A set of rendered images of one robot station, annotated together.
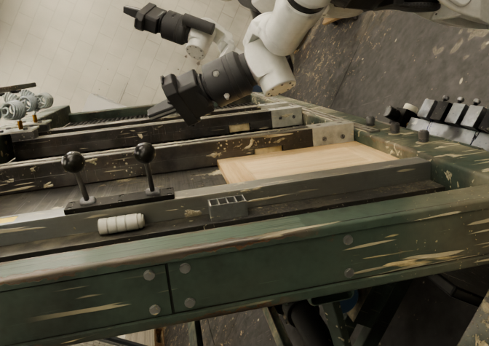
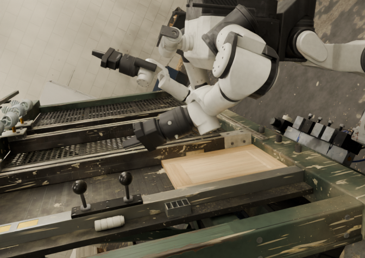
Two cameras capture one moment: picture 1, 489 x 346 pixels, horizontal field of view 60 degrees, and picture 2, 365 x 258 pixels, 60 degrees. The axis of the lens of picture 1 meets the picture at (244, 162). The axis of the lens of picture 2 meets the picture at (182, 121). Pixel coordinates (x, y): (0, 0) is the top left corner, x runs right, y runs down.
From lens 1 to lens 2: 23 cm
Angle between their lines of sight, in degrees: 4
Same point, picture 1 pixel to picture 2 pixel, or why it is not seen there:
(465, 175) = (326, 184)
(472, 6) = (327, 62)
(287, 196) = (214, 197)
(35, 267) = not seen: outside the picture
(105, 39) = (57, 37)
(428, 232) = (306, 231)
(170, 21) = (126, 62)
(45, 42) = (10, 39)
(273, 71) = (206, 122)
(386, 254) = (282, 246)
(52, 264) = not seen: outside the picture
